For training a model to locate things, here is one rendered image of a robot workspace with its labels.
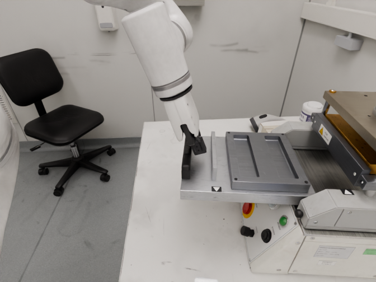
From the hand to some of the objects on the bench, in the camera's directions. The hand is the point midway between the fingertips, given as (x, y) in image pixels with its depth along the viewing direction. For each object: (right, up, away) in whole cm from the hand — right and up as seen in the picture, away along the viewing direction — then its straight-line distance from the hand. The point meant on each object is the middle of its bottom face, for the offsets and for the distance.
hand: (198, 146), depth 58 cm
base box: (+41, -24, +11) cm, 49 cm away
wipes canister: (+53, +6, +54) cm, 76 cm away
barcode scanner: (+37, +7, +56) cm, 67 cm away
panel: (+13, -21, +14) cm, 28 cm away
